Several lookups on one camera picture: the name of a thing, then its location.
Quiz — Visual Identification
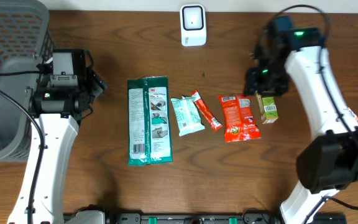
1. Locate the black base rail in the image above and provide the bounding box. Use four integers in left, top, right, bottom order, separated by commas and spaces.
63, 205, 347, 224

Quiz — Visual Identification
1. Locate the small orange tissue pack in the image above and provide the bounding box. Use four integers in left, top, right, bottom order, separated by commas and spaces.
348, 108, 358, 121

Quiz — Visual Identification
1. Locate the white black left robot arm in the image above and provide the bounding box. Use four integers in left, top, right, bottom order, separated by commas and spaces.
7, 68, 107, 223

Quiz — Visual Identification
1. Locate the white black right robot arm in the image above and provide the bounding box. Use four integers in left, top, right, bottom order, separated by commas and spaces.
245, 27, 358, 223

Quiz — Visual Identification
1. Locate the grey plastic shopping basket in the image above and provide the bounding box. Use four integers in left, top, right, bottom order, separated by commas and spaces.
0, 0, 55, 162

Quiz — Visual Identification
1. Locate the dark green packet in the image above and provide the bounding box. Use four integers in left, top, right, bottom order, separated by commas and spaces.
127, 77, 173, 166

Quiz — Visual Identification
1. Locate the light green wet wipes pack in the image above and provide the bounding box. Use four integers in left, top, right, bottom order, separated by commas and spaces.
171, 96, 205, 136

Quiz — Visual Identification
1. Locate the red snack bag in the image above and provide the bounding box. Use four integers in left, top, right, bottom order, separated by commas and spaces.
218, 94, 261, 142

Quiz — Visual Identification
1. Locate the yellow green juice carton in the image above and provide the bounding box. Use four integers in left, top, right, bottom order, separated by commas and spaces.
255, 92, 278, 124

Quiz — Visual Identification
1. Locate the small red Nescafe packet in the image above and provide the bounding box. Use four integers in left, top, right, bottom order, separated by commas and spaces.
191, 90, 222, 131

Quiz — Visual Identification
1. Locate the white barcode scanner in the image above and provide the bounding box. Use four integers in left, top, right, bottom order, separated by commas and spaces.
180, 4, 207, 47

